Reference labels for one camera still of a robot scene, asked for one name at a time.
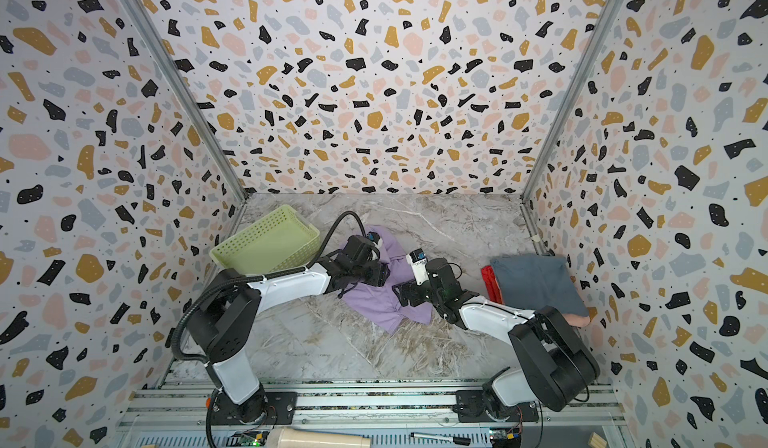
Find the lilac t-shirt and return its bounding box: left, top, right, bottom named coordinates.
left=341, top=225, right=432, bottom=335

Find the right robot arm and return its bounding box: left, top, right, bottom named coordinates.
left=393, top=250, right=600, bottom=421

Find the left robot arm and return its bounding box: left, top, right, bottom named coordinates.
left=171, top=232, right=390, bottom=424

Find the red folded t-shirt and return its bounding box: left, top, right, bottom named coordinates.
left=481, top=265, right=504, bottom=304

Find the light green plastic basket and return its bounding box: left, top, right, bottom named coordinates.
left=211, top=204, right=321, bottom=275

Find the pink folded t-shirt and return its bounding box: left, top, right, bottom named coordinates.
left=563, top=313, right=591, bottom=328

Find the black pen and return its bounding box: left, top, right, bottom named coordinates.
left=410, top=432, right=472, bottom=446

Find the beige cylinder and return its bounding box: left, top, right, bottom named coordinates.
left=265, top=427, right=372, bottom=448

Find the small wooden block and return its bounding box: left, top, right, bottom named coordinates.
left=588, top=432, right=607, bottom=448

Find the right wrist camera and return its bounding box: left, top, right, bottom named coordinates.
left=407, top=248, right=428, bottom=285

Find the black corrugated cable conduit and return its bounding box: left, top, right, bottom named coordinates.
left=170, top=210, right=368, bottom=362

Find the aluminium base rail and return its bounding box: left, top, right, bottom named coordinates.
left=113, top=379, right=635, bottom=447

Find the aluminium corner post right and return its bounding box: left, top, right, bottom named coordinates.
left=520, top=0, right=638, bottom=203

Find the aluminium corner post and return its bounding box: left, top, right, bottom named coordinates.
left=98, top=0, right=248, bottom=204
left=520, top=0, right=638, bottom=203

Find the aluminium corner post left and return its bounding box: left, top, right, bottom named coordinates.
left=98, top=0, right=248, bottom=204

